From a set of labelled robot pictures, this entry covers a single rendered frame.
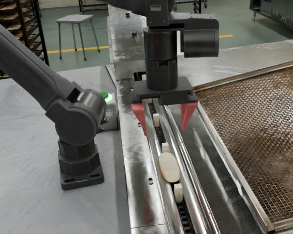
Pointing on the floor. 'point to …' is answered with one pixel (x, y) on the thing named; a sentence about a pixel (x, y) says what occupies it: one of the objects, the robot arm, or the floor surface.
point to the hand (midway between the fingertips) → (163, 128)
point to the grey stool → (73, 18)
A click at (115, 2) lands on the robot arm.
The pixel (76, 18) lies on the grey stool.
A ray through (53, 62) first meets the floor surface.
